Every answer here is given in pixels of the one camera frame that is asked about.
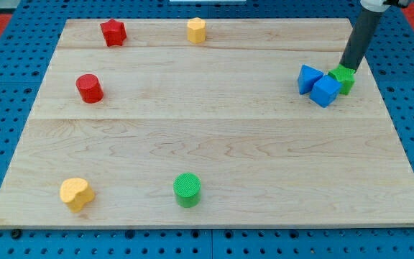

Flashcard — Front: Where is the green star block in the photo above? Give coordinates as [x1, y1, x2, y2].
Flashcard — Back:
[328, 64, 356, 95]

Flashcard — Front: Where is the blue cube block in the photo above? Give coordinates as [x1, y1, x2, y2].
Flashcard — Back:
[309, 76, 341, 108]

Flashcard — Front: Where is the red star block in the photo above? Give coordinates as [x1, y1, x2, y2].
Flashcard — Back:
[100, 19, 127, 47]

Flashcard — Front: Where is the yellow heart block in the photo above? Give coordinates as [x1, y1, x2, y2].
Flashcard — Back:
[60, 178, 95, 213]

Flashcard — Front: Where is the red cylinder block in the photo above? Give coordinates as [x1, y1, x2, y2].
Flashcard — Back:
[75, 74, 104, 104]

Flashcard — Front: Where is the blue triangle block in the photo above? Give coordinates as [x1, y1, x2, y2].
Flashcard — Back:
[298, 65, 324, 95]

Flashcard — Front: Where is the yellow hexagon block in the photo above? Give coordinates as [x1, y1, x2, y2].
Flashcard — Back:
[187, 17, 206, 44]

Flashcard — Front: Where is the green cylinder block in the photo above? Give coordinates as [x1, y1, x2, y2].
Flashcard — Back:
[172, 172, 201, 208]

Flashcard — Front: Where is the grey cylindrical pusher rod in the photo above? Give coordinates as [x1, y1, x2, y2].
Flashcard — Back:
[339, 7, 382, 71]

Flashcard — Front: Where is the wooden board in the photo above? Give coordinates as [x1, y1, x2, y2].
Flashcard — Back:
[0, 19, 414, 230]

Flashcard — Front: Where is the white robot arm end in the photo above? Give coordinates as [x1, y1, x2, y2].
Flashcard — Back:
[360, 0, 413, 13]

